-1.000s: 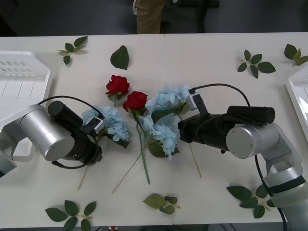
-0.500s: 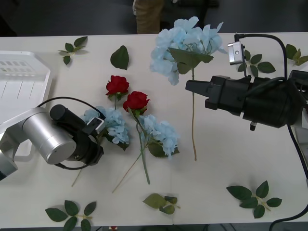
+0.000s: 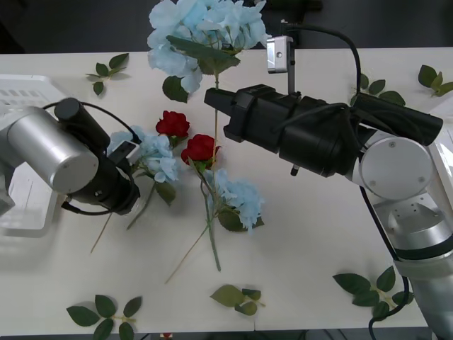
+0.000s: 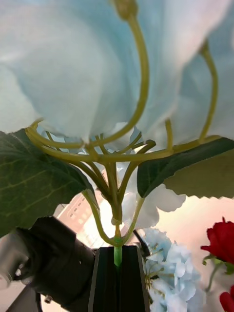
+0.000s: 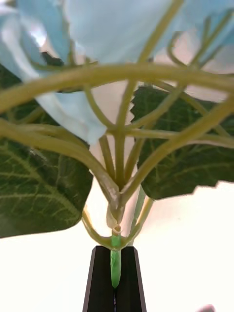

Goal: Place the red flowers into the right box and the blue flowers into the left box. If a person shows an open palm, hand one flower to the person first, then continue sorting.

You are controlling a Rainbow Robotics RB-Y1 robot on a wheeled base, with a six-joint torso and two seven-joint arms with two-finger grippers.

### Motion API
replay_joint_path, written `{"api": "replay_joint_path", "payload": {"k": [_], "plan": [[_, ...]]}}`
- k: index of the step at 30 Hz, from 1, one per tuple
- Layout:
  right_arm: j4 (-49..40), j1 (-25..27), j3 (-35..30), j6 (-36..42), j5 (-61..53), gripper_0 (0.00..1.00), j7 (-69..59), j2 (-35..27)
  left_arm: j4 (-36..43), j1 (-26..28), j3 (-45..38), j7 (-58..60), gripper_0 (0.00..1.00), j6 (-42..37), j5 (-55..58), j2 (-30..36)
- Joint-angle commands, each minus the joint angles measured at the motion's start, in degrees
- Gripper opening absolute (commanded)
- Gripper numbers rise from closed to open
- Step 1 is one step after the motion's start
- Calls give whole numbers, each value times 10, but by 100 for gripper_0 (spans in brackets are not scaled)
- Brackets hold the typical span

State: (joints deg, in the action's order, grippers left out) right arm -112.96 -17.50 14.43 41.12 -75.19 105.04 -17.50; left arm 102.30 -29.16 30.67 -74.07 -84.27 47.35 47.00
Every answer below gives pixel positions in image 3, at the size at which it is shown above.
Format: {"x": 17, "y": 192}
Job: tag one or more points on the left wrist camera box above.
{"x": 124, "y": 152}

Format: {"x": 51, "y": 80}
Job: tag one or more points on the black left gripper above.
{"x": 132, "y": 196}

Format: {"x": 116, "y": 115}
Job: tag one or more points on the pale blue flower with stem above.
{"x": 198, "y": 17}
{"x": 244, "y": 202}
{"x": 159, "y": 152}

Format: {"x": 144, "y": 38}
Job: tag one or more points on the single large green leaf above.
{"x": 173, "y": 90}

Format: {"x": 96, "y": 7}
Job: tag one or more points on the red rose with long stem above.
{"x": 198, "y": 148}

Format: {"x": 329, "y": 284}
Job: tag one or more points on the red rose with short stem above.
{"x": 172, "y": 124}

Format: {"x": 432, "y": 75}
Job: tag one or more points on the silver and black right arm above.
{"x": 396, "y": 166}

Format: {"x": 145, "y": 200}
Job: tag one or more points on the green leaf twig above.
{"x": 376, "y": 86}
{"x": 226, "y": 295}
{"x": 352, "y": 283}
{"x": 83, "y": 316}
{"x": 427, "y": 75}
{"x": 118, "y": 60}

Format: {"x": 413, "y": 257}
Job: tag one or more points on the silver and black left arm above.
{"x": 53, "y": 152}

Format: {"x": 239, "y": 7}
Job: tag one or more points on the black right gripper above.
{"x": 258, "y": 117}

